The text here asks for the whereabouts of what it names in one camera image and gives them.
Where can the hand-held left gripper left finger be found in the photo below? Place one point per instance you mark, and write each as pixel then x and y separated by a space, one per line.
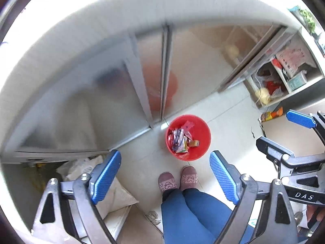
pixel 106 176

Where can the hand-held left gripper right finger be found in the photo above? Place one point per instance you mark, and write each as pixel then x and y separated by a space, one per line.
pixel 223 178

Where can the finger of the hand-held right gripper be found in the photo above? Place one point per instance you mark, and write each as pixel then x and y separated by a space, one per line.
pixel 299 118
pixel 274 150

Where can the red plastic bucket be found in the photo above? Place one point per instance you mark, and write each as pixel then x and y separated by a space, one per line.
pixel 200 132

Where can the person's right hand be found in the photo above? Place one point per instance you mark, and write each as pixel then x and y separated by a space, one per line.
pixel 311 212

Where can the white woven sack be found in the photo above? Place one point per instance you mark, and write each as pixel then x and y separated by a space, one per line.
pixel 76 167
pixel 119 198

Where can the pink slipper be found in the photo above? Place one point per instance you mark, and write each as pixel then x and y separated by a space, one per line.
pixel 189 178
pixel 167 181

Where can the teal box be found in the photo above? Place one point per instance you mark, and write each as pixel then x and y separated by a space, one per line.
pixel 297 81

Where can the red plastic bag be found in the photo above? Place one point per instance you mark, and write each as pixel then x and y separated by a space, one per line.
pixel 273 86

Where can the pale yellow bag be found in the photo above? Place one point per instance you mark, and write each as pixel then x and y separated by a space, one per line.
pixel 263 96

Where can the small orange packet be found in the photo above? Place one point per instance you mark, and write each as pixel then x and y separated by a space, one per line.
pixel 195 143

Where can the person's blue trousers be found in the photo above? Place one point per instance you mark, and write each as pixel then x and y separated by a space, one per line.
pixel 190 216

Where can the green yellow wrapper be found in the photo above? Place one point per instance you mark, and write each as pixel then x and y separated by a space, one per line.
pixel 182 148

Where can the pink printed bag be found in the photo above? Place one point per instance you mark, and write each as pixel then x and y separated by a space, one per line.
pixel 294 58

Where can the purple white snack wrapper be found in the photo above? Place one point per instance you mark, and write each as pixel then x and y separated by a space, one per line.
pixel 177 138

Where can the pink plastic wrapper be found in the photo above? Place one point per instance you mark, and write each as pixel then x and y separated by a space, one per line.
pixel 189 126

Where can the frosted glass cabinet door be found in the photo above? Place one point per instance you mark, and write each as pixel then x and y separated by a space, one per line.
pixel 203 56
pixel 76 106
pixel 149 56

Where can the green plant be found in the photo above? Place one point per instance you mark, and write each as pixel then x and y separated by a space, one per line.
pixel 308 20

